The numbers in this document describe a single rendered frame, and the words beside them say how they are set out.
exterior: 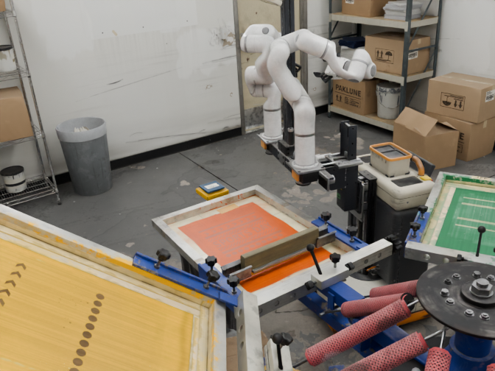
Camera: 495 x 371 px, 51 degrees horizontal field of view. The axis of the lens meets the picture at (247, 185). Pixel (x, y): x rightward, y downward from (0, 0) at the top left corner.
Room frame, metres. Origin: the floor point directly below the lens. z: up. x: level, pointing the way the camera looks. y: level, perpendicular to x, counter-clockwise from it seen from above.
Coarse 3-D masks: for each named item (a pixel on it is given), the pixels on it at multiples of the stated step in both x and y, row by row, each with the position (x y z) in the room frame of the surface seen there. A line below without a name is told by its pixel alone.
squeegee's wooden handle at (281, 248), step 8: (304, 232) 1.78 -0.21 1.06; (312, 232) 1.79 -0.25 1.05; (280, 240) 1.73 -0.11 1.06; (288, 240) 1.73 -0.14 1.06; (296, 240) 1.74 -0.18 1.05; (304, 240) 1.76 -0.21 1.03; (312, 240) 1.79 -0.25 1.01; (264, 248) 1.68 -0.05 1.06; (272, 248) 1.68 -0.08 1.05; (280, 248) 1.70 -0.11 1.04; (288, 248) 1.72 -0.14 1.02; (296, 248) 1.74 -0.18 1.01; (240, 256) 1.64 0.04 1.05; (248, 256) 1.63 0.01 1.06; (256, 256) 1.65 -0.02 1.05; (264, 256) 1.67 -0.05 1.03; (272, 256) 1.68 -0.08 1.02; (280, 256) 1.70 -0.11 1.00; (248, 264) 1.63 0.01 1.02; (256, 264) 1.65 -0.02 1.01
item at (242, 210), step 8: (240, 208) 2.21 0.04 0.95; (248, 208) 2.21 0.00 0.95; (256, 208) 2.20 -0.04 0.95; (224, 216) 2.14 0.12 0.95; (232, 216) 2.14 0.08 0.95; (264, 216) 2.12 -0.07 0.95; (272, 216) 2.11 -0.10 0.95; (272, 224) 2.04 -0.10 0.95; (280, 224) 2.04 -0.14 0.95; (288, 232) 1.96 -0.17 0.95; (296, 232) 1.96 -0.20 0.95; (320, 248) 1.81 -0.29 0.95; (296, 256) 1.77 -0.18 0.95; (304, 256) 1.76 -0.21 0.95; (320, 256) 1.76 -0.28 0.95; (328, 256) 1.75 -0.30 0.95; (288, 264) 1.71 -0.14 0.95; (296, 264) 1.71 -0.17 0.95; (304, 264) 1.71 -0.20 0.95; (312, 264) 1.70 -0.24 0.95
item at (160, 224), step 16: (240, 192) 2.32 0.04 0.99; (256, 192) 2.33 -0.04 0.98; (192, 208) 2.18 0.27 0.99; (208, 208) 2.21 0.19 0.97; (288, 208) 2.12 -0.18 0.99; (160, 224) 2.05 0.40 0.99; (304, 224) 2.01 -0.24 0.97; (176, 240) 1.90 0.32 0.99; (336, 240) 1.83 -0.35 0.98; (192, 256) 1.76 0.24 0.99; (304, 272) 1.60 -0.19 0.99; (272, 288) 1.52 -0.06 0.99
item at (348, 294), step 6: (342, 282) 1.46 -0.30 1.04; (318, 288) 1.48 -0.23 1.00; (330, 288) 1.43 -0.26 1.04; (336, 288) 1.43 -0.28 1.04; (342, 288) 1.43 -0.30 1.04; (348, 288) 1.42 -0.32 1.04; (324, 294) 1.46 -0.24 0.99; (336, 294) 1.40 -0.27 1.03; (342, 294) 1.39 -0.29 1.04; (348, 294) 1.39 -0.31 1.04; (354, 294) 1.39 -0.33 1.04; (360, 294) 1.38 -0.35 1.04; (336, 300) 1.40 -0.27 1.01; (342, 300) 1.38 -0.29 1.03; (348, 300) 1.36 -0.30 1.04
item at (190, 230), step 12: (216, 216) 2.15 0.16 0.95; (180, 228) 2.06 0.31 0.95; (192, 228) 2.05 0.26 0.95; (204, 228) 2.04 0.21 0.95; (204, 240) 1.94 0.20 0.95; (216, 252) 1.83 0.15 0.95; (252, 276) 1.65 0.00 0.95; (264, 276) 1.64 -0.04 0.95; (276, 276) 1.64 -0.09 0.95; (252, 288) 1.57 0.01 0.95
